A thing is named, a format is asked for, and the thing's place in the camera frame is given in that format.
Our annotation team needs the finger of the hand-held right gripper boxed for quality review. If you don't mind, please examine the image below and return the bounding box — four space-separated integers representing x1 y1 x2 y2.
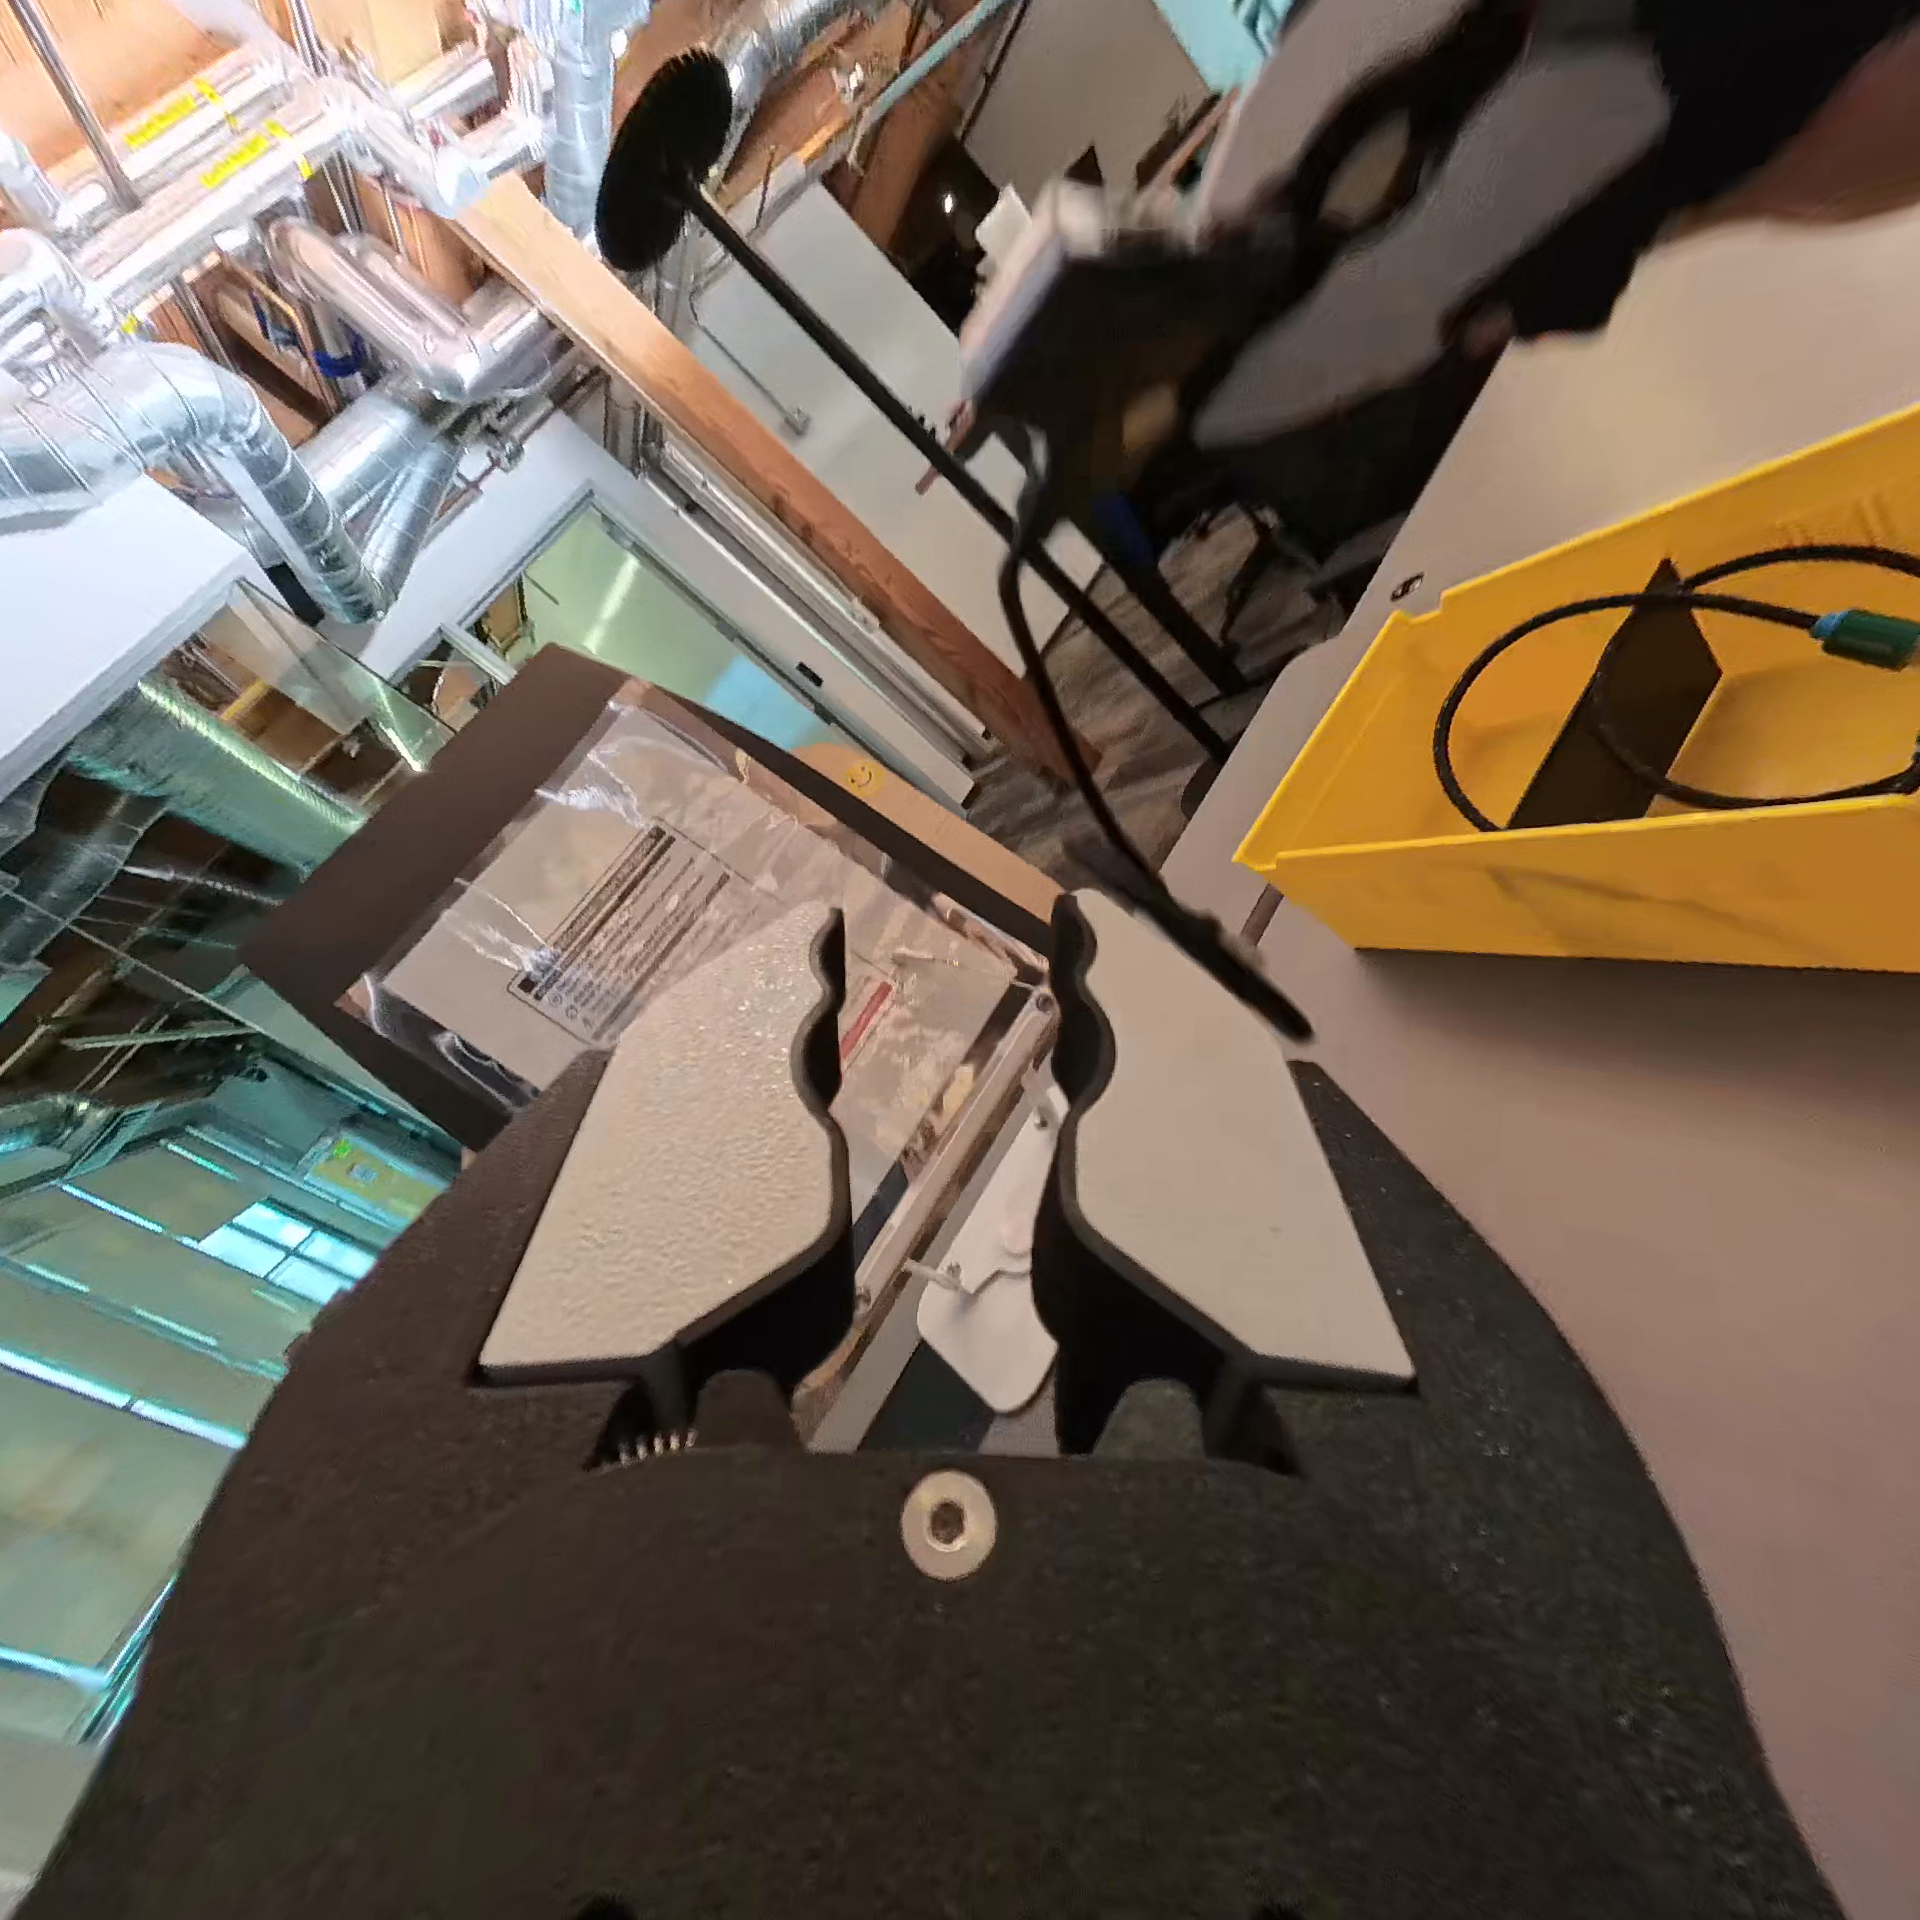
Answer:
1196 57 1679 452
1205 0 1510 222

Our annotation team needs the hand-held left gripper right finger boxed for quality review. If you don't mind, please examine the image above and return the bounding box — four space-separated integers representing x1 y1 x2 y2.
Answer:
1036 890 1419 1466

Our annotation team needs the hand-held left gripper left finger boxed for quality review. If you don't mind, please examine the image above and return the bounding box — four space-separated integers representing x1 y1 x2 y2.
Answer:
473 901 862 1451

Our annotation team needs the black USB-C adapter dongle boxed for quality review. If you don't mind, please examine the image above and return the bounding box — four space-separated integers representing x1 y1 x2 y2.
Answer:
962 176 1317 1043

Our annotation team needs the yellow plastic bin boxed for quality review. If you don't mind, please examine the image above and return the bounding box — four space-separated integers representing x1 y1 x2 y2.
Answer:
1235 401 1920 970

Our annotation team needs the thin black green-plug cable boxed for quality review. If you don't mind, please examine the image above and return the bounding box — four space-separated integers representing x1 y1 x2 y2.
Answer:
1432 547 1920 835

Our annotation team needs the white stand base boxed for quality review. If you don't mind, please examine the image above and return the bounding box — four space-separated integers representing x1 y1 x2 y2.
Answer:
800 986 1070 1451

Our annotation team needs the instruction sheet in clear sleeve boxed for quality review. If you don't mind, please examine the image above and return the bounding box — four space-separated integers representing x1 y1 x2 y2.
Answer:
339 703 1054 1155

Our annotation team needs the instruction sheet on stand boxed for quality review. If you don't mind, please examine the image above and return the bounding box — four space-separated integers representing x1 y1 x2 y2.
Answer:
786 743 1070 961

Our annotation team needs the black backing sheet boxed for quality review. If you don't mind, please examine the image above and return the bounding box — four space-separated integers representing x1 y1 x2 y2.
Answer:
239 648 1058 1152

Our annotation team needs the black bin divider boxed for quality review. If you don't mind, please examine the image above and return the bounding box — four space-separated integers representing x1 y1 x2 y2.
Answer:
1503 557 1724 829

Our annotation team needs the white door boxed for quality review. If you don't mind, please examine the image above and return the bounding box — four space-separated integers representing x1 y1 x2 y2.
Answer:
457 499 979 810

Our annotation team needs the black floor lamp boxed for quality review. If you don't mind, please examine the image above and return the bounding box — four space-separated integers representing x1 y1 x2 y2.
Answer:
591 45 1235 754

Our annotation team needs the wooden post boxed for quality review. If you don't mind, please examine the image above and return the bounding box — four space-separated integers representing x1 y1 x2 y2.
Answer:
448 172 1089 791

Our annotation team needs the silver duct behind glass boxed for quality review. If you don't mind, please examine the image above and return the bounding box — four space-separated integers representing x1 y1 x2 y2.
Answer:
0 679 378 970

